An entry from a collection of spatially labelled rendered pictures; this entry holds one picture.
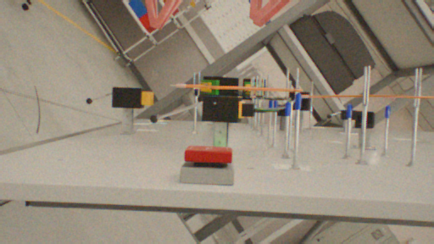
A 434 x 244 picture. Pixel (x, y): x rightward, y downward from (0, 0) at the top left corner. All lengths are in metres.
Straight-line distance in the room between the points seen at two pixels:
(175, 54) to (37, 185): 8.15
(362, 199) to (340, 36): 1.36
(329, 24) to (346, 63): 0.15
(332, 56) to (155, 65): 6.98
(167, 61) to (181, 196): 8.17
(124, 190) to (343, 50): 1.42
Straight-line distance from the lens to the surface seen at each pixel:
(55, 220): 0.92
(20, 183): 0.53
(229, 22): 8.60
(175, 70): 8.58
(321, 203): 0.50
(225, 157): 0.52
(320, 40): 1.82
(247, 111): 0.77
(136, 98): 1.07
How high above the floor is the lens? 1.17
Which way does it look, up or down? 3 degrees down
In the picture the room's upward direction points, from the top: 55 degrees clockwise
